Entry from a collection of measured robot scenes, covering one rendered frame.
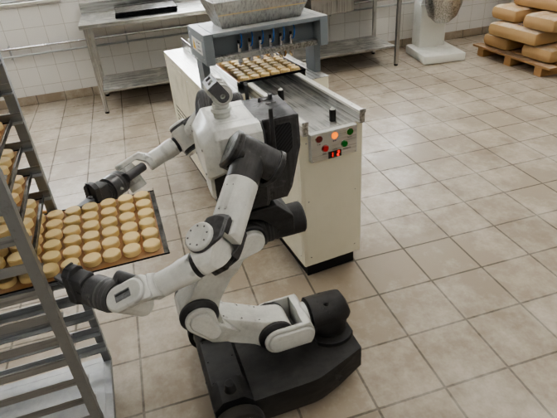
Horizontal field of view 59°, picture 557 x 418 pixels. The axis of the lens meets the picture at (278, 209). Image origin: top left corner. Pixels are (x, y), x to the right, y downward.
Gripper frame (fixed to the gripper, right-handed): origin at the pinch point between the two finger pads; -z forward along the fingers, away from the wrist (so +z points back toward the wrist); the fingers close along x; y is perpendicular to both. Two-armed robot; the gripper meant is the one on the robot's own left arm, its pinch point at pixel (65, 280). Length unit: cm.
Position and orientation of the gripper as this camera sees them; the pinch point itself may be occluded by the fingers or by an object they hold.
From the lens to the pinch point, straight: 149.2
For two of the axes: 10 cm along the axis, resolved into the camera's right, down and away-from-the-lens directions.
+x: -0.7, -8.5, -5.2
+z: 9.0, 1.8, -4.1
